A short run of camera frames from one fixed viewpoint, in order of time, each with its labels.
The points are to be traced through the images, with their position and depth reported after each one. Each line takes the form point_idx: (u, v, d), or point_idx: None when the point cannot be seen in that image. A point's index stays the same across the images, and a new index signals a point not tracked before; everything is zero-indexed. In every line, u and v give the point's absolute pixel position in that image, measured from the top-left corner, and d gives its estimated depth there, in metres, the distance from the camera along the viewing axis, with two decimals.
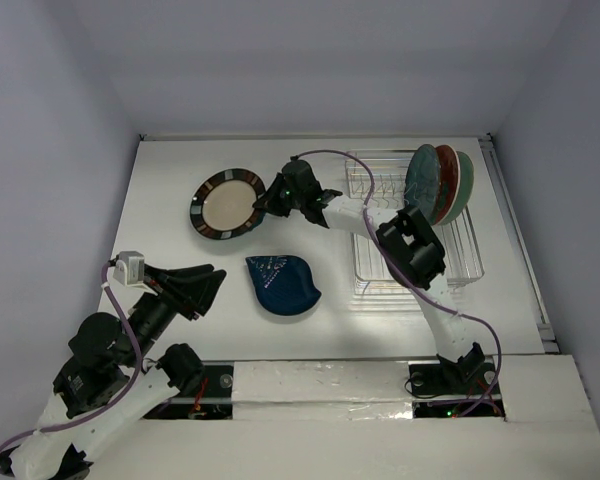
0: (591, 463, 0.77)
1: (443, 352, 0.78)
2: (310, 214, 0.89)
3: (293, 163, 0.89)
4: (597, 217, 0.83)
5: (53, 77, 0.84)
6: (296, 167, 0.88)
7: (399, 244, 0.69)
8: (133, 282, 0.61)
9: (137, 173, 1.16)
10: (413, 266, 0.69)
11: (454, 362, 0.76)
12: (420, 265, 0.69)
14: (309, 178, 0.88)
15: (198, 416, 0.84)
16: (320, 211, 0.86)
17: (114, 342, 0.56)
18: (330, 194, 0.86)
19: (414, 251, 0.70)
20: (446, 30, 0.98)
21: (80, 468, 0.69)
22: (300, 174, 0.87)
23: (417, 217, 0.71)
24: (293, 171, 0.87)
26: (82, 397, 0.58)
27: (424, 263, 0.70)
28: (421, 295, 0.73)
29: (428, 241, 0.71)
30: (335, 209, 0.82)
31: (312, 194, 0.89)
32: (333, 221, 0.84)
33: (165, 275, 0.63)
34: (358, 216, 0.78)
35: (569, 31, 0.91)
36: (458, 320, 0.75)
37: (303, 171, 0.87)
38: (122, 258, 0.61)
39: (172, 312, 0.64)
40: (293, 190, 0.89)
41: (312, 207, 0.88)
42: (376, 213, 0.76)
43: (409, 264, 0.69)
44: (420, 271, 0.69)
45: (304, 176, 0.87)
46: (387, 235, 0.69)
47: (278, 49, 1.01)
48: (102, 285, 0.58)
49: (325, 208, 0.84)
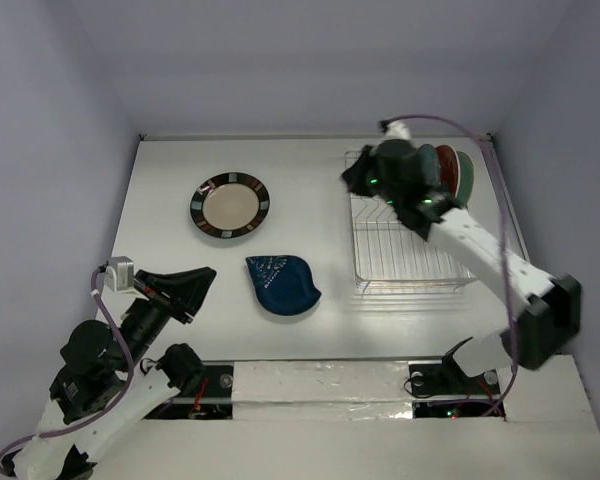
0: (592, 463, 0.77)
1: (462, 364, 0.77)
2: (405, 219, 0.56)
3: (395, 142, 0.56)
4: (598, 217, 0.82)
5: (53, 76, 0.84)
6: (402, 150, 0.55)
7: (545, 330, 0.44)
8: (123, 288, 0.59)
9: (137, 174, 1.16)
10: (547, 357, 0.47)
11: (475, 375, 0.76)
12: (551, 355, 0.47)
14: (417, 168, 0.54)
15: (198, 416, 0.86)
16: (425, 219, 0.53)
17: (105, 350, 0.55)
18: (445, 200, 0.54)
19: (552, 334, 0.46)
20: (447, 29, 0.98)
21: (84, 468, 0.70)
22: (408, 160, 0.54)
23: (573, 298, 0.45)
24: (396, 155, 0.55)
26: (78, 403, 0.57)
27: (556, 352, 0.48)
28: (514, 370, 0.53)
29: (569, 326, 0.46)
30: (453, 235, 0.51)
31: (416, 191, 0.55)
32: (440, 245, 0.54)
33: (153, 278, 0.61)
34: (495, 266, 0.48)
35: (570, 30, 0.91)
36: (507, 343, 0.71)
37: (410, 157, 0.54)
38: (111, 264, 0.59)
39: (165, 315, 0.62)
40: (385, 180, 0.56)
41: (413, 207, 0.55)
42: (518, 269, 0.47)
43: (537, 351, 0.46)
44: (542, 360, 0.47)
45: (413, 164, 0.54)
46: (539, 318, 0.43)
47: (278, 49, 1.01)
48: (91, 294, 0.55)
49: (434, 221, 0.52)
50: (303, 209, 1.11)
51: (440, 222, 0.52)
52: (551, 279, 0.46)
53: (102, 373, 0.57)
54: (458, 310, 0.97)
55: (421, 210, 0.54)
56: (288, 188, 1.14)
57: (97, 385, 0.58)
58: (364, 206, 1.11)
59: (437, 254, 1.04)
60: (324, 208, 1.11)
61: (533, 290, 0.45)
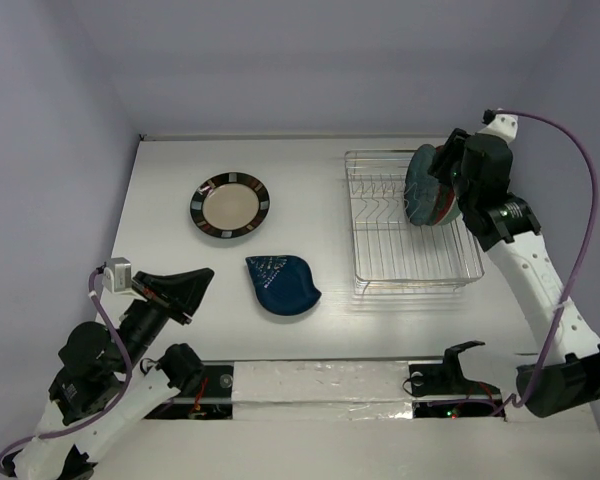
0: (592, 463, 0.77)
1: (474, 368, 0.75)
2: (473, 220, 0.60)
3: (488, 139, 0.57)
4: (598, 217, 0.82)
5: (53, 77, 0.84)
6: (494, 147, 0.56)
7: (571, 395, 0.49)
8: (121, 289, 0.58)
9: (137, 174, 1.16)
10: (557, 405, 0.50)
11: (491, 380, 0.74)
12: (562, 406, 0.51)
14: (502, 171, 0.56)
15: (198, 416, 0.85)
16: (488, 225, 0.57)
17: (103, 352, 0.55)
18: (523, 220, 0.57)
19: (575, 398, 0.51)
20: (447, 30, 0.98)
21: (83, 468, 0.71)
22: (494, 159, 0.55)
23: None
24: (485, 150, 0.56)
26: (77, 405, 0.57)
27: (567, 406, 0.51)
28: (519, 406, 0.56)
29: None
30: (517, 262, 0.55)
31: (491, 194, 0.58)
32: (499, 263, 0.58)
33: (151, 278, 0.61)
34: (548, 312, 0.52)
35: (570, 30, 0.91)
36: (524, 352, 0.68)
37: (501, 158, 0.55)
38: (109, 265, 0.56)
39: (163, 315, 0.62)
40: (468, 176, 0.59)
41: (484, 214, 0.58)
42: (569, 325, 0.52)
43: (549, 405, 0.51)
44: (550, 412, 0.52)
45: (498, 167, 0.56)
46: (568, 383, 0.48)
47: (278, 49, 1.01)
48: (89, 295, 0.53)
49: (504, 239, 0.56)
50: (303, 209, 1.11)
51: (509, 240, 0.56)
52: (599, 346, 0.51)
53: (101, 374, 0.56)
54: (458, 310, 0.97)
55: (495, 221, 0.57)
56: (288, 188, 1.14)
57: (96, 386, 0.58)
58: (364, 205, 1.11)
59: (437, 254, 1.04)
60: (324, 208, 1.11)
61: (575, 350, 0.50)
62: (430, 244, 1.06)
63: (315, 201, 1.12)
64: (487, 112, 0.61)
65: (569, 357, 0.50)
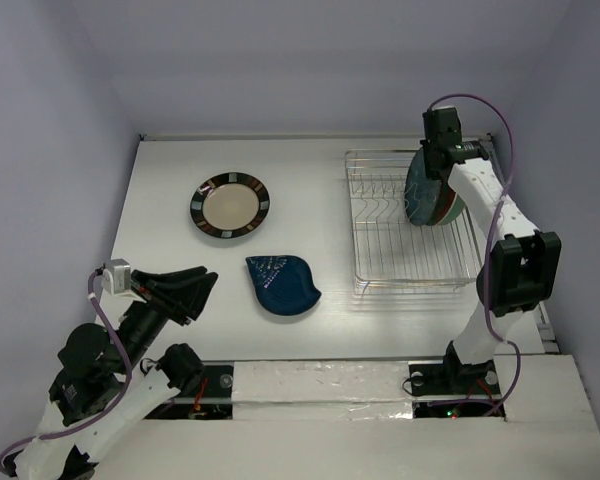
0: (593, 463, 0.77)
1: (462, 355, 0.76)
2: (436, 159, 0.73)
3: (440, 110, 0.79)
4: (597, 216, 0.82)
5: (53, 76, 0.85)
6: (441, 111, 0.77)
7: (513, 266, 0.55)
8: (120, 291, 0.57)
9: (137, 174, 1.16)
10: (506, 292, 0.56)
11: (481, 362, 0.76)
12: (513, 294, 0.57)
14: (451, 123, 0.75)
15: (198, 417, 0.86)
16: (448, 154, 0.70)
17: (102, 353, 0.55)
18: (473, 151, 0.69)
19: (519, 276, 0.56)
20: (447, 29, 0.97)
21: (84, 468, 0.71)
22: (441, 113, 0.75)
23: (551, 251, 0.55)
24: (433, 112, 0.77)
26: (77, 405, 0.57)
27: (520, 296, 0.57)
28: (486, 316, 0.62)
29: (539, 278, 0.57)
30: (467, 177, 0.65)
31: (447, 141, 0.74)
32: (459, 186, 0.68)
33: (154, 281, 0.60)
34: (490, 208, 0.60)
35: (570, 31, 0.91)
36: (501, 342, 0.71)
37: (446, 112, 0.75)
38: (108, 266, 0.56)
39: (163, 318, 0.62)
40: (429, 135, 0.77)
41: (442, 149, 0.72)
42: (510, 215, 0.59)
43: (502, 288, 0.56)
44: (505, 298, 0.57)
45: (447, 117, 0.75)
46: (508, 252, 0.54)
47: (277, 49, 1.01)
48: (89, 296, 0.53)
49: (457, 163, 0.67)
50: (303, 209, 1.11)
51: (461, 164, 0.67)
52: (535, 231, 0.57)
53: (101, 375, 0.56)
54: (458, 309, 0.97)
55: (449, 150, 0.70)
56: (288, 188, 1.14)
57: (95, 387, 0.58)
58: (364, 206, 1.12)
59: (437, 253, 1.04)
60: (324, 207, 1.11)
61: (514, 232, 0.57)
62: (430, 244, 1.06)
63: (315, 201, 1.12)
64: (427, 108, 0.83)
65: (508, 236, 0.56)
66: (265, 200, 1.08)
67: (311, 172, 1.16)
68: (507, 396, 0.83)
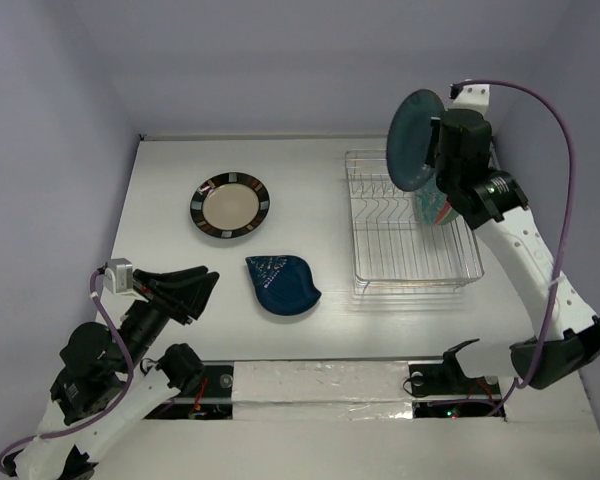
0: (592, 463, 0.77)
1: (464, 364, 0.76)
2: (459, 200, 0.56)
3: (471, 113, 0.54)
4: (598, 217, 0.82)
5: (53, 77, 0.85)
6: (472, 121, 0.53)
7: (570, 368, 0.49)
8: (121, 291, 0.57)
9: (137, 174, 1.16)
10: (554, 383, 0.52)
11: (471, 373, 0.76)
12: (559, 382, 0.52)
14: (483, 146, 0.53)
15: (198, 417, 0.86)
16: (479, 203, 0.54)
17: (104, 352, 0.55)
18: (510, 195, 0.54)
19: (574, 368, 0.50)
20: (447, 30, 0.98)
21: (83, 468, 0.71)
22: (474, 131, 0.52)
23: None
24: (462, 125, 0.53)
26: (78, 405, 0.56)
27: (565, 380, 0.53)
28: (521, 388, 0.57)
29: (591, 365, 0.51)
30: (509, 241, 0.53)
31: (473, 171, 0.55)
32: (491, 242, 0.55)
33: (156, 281, 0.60)
34: (544, 290, 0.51)
35: (569, 31, 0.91)
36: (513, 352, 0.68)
37: (480, 129, 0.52)
38: (110, 265, 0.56)
39: (164, 317, 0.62)
40: (448, 152, 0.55)
41: (472, 192, 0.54)
42: (565, 300, 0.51)
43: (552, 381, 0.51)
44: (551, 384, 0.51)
45: (480, 137, 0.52)
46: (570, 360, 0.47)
47: (278, 49, 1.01)
48: (90, 295, 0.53)
49: (494, 218, 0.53)
50: (303, 209, 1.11)
51: (499, 219, 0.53)
52: (592, 318, 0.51)
53: (103, 374, 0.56)
54: (459, 310, 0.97)
55: (482, 198, 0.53)
56: (288, 188, 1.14)
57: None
58: (364, 205, 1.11)
59: (438, 253, 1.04)
60: (324, 208, 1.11)
61: (572, 325, 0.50)
62: (430, 244, 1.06)
63: (315, 201, 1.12)
64: (454, 87, 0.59)
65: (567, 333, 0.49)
66: (265, 200, 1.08)
67: (311, 172, 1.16)
68: (507, 396, 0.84)
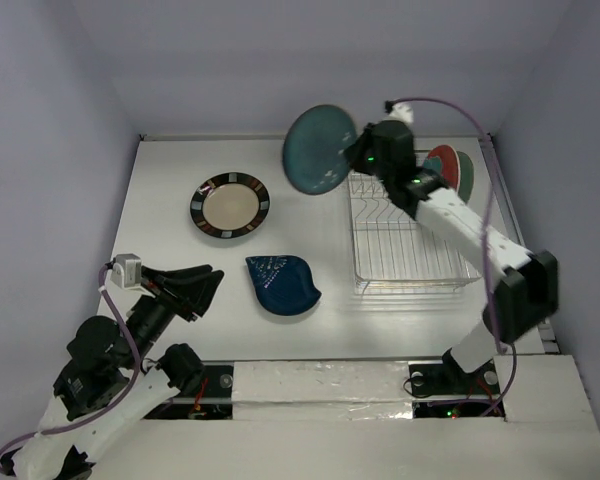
0: (592, 463, 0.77)
1: (459, 358, 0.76)
2: (395, 197, 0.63)
3: (395, 123, 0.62)
4: (597, 216, 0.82)
5: (52, 76, 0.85)
6: (398, 129, 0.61)
7: (520, 301, 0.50)
8: (130, 285, 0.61)
9: (137, 174, 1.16)
10: (518, 326, 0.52)
11: (467, 369, 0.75)
12: (525, 327, 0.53)
14: (410, 150, 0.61)
15: (198, 416, 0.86)
16: (411, 195, 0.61)
17: (112, 345, 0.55)
18: (434, 183, 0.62)
19: (528, 308, 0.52)
20: (447, 30, 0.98)
21: (82, 468, 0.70)
22: (400, 139, 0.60)
23: (551, 273, 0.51)
24: (389, 133, 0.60)
26: (82, 399, 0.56)
27: (530, 324, 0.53)
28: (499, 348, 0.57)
29: (547, 302, 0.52)
30: (438, 213, 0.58)
31: (404, 170, 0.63)
32: (429, 222, 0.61)
33: (163, 277, 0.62)
34: (477, 241, 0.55)
35: (569, 32, 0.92)
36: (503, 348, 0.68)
37: (405, 135, 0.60)
38: (119, 260, 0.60)
39: (169, 314, 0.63)
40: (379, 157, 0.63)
41: (403, 187, 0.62)
42: (498, 245, 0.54)
43: (513, 323, 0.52)
44: (518, 332, 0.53)
45: (406, 142, 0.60)
46: (513, 290, 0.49)
47: (278, 49, 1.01)
48: (100, 287, 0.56)
49: (422, 200, 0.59)
50: (303, 209, 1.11)
51: (427, 201, 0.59)
52: (529, 254, 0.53)
53: (108, 369, 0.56)
54: (459, 309, 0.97)
55: (411, 190, 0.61)
56: (288, 188, 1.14)
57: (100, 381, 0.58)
58: (364, 205, 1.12)
59: (438, 253, 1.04)
60: (323, 208, 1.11)
61: (510, 262, 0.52)
62: (430, 244, 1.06)
63: (315, 201, 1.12)
64: (388, 103, 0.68)
65: (507, 268, 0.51)
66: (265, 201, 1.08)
67: None
68: (507, 396, 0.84)
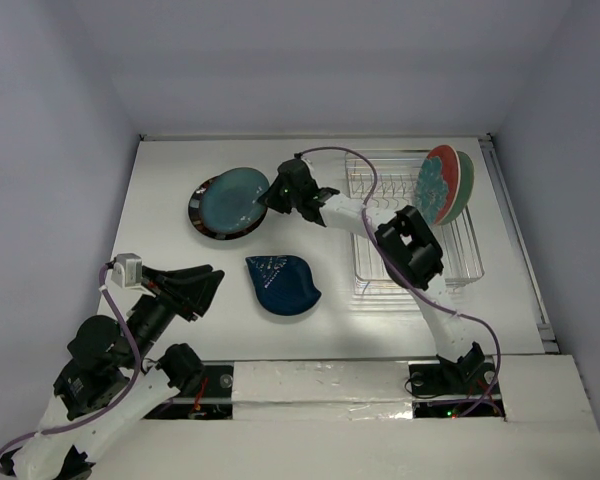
0: (592, 463, 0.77)
1: (442, 352, 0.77)
2: (305, 213, 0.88)
3: (291, 161, 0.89)
4: (598, 216, 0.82)
5: (53, 76, 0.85)
6: (293, 164, 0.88)
7: (398, 243, 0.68)
8: (130, 284, 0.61)
9: (137, 174, 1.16)
10: (411, 266, 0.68)
11: (454, 362, 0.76)
12: (419, 267, 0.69)
14: (306, 177, 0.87)
15: (198, 416, 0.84)
16: (317, 210, 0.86)
17: (113, 345, 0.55)
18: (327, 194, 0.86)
19: (413, 253, 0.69)
20: (447, 31, 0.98)
21: (82, 468, 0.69)
22: (296, 171, 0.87)
23: (416, 219, 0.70)
24: (289, 169, 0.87)
26: (83, 399, 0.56)
27: (422, 264, 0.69)
28: (420, 295, 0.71)
29: (426, 243, 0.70)
30: (333, 210, 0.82)
31: (308, 192, 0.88)
32: (332, 221, 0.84)
33: (163, 276, 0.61)
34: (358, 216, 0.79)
35: (569, 32, 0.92)
36: (456, 320, 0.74)
37: (300, 168, 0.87)
38: (119, 260, 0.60)
39: (170, 313, 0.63)
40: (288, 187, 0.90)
41: (308, 206, 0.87)
42: (374, 213, 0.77)
43: (406, 263, 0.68)
44: (418, 274, 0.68)
45: (300, 172, 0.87)
46: (387, 236, 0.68)
47: (278, 49, 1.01)
48: (101, 288, 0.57)
49: (321, 206, 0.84)
50: None
51: (325, 206, 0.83)
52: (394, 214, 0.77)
53: (108, 368, 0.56)
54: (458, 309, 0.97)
55: (314, 204, 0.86)
56: None
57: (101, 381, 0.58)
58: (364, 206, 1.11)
59: None
60: None
61: None
62: None
63: None
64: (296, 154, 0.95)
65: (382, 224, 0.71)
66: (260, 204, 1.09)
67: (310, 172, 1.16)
68: (507, 396, 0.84)
